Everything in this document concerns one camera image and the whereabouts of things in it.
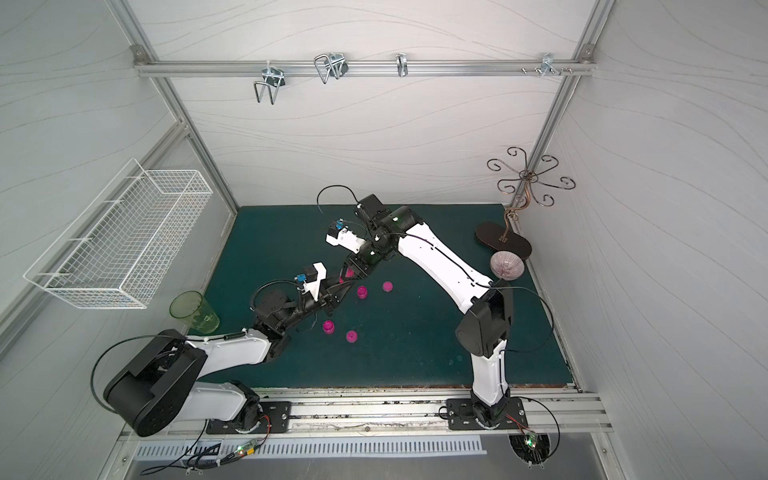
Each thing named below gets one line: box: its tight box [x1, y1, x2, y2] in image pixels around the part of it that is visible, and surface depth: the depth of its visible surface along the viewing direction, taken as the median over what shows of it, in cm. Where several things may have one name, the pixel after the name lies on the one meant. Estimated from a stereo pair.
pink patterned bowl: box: [490, 250, 525, 281], surface depth 103 cm
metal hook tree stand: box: [475, 147, 576, 260], surface depth 92 cm
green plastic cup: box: [169, 290, 220, 335], surface depth 87 cm
